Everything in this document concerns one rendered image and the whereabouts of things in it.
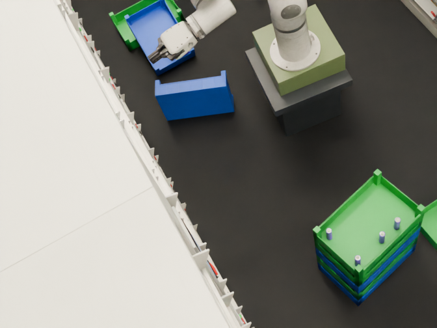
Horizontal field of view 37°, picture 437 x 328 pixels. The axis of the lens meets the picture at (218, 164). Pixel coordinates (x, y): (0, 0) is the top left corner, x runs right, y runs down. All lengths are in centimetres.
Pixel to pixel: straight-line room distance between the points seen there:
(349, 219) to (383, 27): 111
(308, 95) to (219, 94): 41
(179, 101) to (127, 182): 206
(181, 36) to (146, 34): 89
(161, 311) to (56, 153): 22
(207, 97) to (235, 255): 67
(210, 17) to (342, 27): 97
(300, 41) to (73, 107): 168
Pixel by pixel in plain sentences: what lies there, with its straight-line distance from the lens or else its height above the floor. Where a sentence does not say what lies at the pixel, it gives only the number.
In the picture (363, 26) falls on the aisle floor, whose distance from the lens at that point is 301.
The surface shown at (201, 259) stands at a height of 155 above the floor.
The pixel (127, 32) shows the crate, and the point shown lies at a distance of 320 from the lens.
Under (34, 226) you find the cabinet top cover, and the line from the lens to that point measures 69.
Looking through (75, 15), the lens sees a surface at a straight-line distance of 143.
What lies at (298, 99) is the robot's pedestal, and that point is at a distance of 247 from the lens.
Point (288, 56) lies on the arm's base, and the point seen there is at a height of 42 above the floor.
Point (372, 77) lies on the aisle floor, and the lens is 285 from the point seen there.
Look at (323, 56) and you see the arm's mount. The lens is 245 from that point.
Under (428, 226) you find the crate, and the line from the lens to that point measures 254.
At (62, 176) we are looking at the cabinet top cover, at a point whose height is 178.
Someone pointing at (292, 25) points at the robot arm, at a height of 59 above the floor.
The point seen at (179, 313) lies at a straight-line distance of 61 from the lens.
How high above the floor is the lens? 235
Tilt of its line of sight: 61 degrees down
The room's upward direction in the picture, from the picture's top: 22 degrees counter-clockwise
